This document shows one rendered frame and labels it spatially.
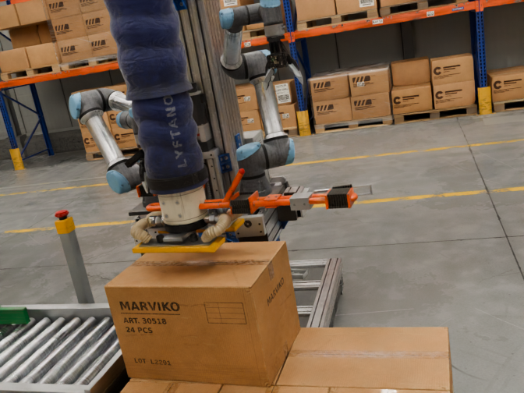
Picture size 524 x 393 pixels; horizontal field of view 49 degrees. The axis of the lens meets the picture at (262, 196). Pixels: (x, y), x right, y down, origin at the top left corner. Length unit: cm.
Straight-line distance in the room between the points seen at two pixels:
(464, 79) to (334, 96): 191
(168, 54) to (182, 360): 111
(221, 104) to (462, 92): 673
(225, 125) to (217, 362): 113
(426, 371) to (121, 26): 156
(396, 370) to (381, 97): 721
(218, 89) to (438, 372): 154
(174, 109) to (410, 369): 122
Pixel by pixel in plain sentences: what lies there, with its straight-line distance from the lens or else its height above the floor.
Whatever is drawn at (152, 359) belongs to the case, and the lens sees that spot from 232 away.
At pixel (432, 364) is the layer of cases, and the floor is 54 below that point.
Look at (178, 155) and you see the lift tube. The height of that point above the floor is 139.
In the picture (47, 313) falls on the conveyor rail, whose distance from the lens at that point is 318.
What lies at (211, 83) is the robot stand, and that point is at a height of 155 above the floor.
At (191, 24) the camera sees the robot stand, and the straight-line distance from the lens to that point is 277.
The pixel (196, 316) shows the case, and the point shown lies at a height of 82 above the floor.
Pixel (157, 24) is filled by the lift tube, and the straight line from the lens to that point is 200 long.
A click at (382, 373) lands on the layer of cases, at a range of 216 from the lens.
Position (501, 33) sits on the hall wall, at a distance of 1047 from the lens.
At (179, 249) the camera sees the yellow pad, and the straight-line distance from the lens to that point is 209.
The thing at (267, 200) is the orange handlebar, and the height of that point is 119.
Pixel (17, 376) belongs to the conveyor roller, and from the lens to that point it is 276.
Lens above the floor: 177
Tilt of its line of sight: 16 degrees down
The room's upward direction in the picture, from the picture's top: 10 degrees counter-clockwise
